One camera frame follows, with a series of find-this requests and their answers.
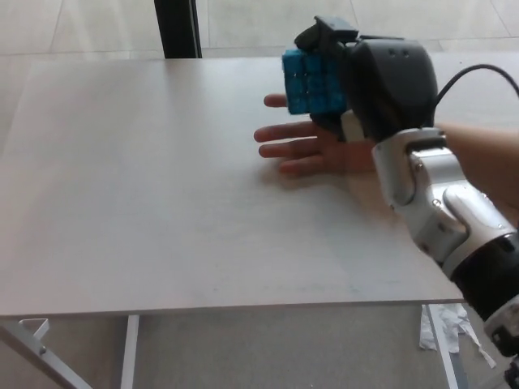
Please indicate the person's bare hand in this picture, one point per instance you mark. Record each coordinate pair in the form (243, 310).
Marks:
(308, 150)

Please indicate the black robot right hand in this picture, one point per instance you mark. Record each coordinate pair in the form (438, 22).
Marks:
(389, 89)

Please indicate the blue foil-wrapped cube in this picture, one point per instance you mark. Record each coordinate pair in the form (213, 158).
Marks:
(312, 83)

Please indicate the person's bare forearm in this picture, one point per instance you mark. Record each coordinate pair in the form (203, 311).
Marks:
(486, 154)

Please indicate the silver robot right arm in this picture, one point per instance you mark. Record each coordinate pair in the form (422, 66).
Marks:
(454, 210)

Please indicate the black vertical pillar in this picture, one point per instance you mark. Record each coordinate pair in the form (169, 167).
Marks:
(178, 28)

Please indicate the crumpled white paper strip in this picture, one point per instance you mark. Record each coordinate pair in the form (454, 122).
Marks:
(452, 324)

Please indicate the white slanted table leg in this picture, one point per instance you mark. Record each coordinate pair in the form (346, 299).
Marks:
(448, 356)

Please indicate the white straight table leg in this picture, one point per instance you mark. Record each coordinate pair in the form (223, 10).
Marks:
(129, 352)

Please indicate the white diagonal table brace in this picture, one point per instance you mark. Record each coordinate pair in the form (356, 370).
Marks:
(32, 354)

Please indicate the white metal hook bracket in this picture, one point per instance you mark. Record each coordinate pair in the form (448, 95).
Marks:
(40, 329)

